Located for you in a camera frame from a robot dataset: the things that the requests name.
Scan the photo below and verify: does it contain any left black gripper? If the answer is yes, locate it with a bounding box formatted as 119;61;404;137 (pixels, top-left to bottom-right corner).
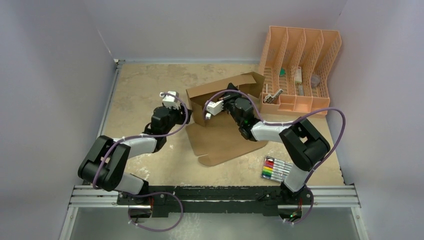
163;103;192;136

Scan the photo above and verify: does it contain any brown cardboard box sheet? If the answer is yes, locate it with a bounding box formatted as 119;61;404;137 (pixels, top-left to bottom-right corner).
186;71;268;167

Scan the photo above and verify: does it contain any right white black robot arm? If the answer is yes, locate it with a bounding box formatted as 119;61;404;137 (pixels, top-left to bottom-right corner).
219;83;331;204

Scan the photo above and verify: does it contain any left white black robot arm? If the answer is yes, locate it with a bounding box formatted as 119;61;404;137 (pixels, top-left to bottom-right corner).
77;103;192;205

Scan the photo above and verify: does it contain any white paper box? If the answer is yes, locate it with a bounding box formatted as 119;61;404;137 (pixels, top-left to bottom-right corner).
294;66;302;84

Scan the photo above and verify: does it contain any black white striped item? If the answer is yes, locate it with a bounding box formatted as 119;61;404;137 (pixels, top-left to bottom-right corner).
263;88;284;104

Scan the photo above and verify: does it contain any green small object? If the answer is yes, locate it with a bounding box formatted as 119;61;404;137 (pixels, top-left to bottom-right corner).
279;68;286;77

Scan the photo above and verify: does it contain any pack of coloured markers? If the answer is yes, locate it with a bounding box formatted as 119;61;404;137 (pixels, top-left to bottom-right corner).
261;156;293;183

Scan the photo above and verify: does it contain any orange plastic file organizer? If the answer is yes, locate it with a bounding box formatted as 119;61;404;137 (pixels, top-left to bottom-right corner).
258;26;342;116

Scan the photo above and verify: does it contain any clear plastic cup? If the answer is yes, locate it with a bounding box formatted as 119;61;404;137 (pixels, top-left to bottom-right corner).
310;73;322;89

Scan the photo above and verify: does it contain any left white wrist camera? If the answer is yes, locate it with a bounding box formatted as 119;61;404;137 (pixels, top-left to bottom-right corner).
159;91;180;109

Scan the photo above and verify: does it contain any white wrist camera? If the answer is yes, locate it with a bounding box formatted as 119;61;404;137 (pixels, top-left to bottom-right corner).
159;91;180;109
204;100;224;120

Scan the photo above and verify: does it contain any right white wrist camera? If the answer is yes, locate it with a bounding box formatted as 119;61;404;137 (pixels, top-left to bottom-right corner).
204;100;224;120

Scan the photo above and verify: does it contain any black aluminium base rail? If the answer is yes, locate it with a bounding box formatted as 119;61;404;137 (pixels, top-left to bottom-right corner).
68;185;360;218

